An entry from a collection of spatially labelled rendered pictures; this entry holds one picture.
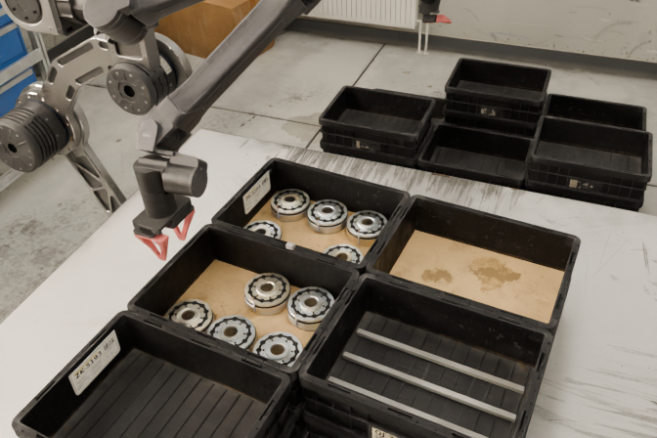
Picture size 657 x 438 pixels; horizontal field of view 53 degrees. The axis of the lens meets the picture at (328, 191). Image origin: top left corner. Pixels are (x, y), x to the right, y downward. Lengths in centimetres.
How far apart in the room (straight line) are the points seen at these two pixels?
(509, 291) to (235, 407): 65
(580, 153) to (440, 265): 122
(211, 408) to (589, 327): 89
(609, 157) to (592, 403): 132
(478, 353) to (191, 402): 58
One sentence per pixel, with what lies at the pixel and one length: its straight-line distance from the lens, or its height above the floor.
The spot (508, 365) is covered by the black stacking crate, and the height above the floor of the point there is 83.
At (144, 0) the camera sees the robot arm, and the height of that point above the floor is 148.
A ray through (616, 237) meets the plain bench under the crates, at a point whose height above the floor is 70.
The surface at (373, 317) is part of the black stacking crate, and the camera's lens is 146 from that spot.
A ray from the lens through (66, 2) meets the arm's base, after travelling 139.
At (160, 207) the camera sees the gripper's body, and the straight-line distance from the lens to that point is 124.
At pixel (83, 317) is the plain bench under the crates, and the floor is 70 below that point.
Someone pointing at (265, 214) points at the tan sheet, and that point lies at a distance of 174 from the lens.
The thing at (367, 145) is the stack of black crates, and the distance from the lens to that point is 256.
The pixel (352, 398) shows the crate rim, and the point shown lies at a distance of 121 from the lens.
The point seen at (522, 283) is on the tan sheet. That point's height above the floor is 83.
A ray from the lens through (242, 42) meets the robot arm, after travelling 118.
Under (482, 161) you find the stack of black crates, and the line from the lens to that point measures 275.
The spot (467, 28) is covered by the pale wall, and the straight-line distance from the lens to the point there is 445.
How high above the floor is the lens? 191
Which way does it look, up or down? 37 degrees down
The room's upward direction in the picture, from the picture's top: 3 degrees counter-clockwise
